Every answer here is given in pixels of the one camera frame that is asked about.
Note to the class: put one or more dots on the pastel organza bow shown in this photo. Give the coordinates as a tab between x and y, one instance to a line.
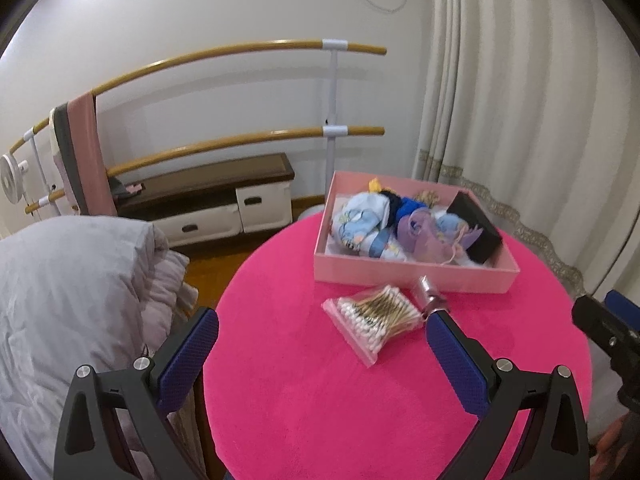
418	235

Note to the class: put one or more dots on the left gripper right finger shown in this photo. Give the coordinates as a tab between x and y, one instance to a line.
553	443

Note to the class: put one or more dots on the white curtain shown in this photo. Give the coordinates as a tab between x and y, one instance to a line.
534	106

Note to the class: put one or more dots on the dark navy scrunchie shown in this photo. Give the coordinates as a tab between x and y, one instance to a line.
395	202

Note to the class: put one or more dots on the brown patterned scrunchie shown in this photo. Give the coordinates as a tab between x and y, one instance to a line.
429	198

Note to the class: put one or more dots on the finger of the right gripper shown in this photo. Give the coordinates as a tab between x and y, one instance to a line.
625	309

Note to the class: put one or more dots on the pink round table mat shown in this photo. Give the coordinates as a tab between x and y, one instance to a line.
287	398

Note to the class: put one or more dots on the light blue soft ball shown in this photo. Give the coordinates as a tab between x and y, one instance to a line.
450	226

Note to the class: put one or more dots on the black rectangular case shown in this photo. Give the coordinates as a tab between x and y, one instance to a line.
481	239

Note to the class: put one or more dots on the left white barre post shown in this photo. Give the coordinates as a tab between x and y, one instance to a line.
29	136

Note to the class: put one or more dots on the lower wooden ballet bar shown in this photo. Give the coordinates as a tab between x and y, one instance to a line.
78	158

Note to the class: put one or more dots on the cotton swab bag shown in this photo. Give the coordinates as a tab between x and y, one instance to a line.
370	319

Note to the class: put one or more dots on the wooden ballet bar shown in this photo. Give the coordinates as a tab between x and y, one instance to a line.
200	57
78	158

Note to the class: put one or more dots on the pink grey hanging towel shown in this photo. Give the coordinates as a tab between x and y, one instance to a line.
78	157

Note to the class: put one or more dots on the grey quilted bedding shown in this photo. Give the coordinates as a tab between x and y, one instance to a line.
79	290

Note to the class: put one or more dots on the clear plastic tube bag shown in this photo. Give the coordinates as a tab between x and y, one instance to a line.
427	298

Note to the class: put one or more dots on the upper wooden ballet bar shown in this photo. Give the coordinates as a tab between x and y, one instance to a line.
200	57

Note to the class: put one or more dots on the white barre post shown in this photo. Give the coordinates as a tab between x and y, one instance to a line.
29	136
333	46

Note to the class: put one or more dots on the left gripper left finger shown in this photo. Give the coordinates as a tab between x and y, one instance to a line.
91	444

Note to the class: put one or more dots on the royal blue knitted cloth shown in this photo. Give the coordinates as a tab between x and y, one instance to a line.
408	205

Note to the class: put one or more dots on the yellow knitted cloth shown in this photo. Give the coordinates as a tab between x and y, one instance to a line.
375	186

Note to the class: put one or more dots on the light blue printed sock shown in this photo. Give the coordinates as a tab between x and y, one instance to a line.
364	227

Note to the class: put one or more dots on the small white fan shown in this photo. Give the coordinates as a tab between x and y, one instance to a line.
12	178

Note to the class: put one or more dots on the low brown white cabinet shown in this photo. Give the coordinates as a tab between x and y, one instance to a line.
216	201

